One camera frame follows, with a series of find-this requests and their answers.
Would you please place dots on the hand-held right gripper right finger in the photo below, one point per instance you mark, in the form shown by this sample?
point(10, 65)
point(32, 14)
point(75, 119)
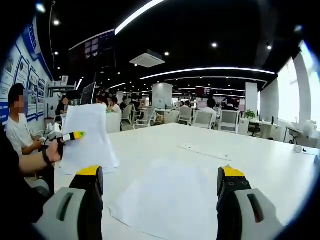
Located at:
point(235, 200)

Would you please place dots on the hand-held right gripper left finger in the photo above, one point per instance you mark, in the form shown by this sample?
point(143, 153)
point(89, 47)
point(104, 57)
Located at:
point(75, 200)

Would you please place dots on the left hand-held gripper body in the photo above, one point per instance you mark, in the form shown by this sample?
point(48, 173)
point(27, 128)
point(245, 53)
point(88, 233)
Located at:
point(56, 130)

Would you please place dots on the bundle of white printing papers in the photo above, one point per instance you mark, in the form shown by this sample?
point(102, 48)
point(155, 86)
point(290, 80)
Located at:
point(87, 152)

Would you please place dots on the person's left hand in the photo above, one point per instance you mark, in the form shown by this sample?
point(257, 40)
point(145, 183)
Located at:
point(55, 153)

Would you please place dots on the grey worn device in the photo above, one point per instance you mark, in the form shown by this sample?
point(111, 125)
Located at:
point(40, 188)

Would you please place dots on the tilted monitor on stand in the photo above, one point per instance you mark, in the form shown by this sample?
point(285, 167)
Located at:
point(87, 93)

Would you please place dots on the white shelf rack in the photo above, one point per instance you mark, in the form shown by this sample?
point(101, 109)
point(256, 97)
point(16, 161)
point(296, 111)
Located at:
point(62, 85)

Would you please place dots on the group of white office chairs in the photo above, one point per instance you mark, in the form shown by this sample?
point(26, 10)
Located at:
point(228, 121)

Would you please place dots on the small white box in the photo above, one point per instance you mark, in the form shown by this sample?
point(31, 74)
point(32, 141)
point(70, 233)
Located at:
point(297, 149)

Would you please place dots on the potted green plant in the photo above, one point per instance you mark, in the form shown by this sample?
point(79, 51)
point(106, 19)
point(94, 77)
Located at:
point(250, 114)

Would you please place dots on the dark hanging display screen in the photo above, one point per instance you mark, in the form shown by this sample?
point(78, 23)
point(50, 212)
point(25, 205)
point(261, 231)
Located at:
point(92, 47)

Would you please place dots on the metal sink stand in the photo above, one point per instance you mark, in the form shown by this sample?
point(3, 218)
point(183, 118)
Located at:
point(300, 132)

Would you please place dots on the ceiling air conditioner unit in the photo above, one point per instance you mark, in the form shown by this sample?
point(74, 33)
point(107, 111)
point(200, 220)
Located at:
point(147, 59)

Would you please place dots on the red hanging display screen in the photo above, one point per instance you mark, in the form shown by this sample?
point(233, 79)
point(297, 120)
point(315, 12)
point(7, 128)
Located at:
point(205, 92)

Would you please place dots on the wide curved ceiling light strip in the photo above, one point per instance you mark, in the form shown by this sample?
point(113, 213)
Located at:
point(135, 18)

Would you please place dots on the thin curved ceiling light strip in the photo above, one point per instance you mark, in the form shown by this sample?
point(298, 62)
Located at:
point(207, 69)

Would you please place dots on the blue white wall display boards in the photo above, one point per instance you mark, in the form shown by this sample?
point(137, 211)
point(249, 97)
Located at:
point(32, 82)

